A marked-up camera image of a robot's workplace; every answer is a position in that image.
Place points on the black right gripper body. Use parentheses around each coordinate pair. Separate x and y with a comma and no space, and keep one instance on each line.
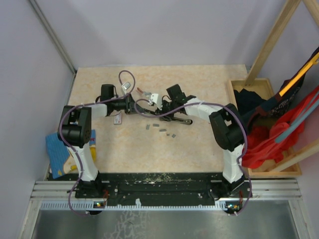
(168,107)

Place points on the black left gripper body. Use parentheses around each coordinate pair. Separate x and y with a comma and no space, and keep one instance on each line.
(119,104)

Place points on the black grey large stapler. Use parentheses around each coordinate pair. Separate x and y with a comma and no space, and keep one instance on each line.
(175,119)

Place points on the pink white mini stapler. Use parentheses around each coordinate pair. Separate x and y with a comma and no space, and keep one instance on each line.
(147,94)

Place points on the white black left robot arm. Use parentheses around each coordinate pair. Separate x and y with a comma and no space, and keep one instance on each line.
(75,127)

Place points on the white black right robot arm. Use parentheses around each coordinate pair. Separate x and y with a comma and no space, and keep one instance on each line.
(227,125)

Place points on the red white staple box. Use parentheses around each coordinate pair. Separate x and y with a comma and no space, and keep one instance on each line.
(118,118)

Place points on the dark patterned cloth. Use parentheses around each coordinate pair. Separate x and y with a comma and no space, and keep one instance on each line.
(252,106)

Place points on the blue yellow cartoon cloth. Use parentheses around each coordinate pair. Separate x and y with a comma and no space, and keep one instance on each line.
(63,160)

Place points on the red cloth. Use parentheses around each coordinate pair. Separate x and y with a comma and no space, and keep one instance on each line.
(266,144)

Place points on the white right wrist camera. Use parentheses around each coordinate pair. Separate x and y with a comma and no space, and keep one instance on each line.
(155,100)

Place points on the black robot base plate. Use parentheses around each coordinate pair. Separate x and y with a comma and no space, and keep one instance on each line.
(162,189)

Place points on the aluminium rail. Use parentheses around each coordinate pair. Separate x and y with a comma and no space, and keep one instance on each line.
(53,196)

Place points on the wooden frame beam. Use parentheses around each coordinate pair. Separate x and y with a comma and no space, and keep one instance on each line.
(278,28)

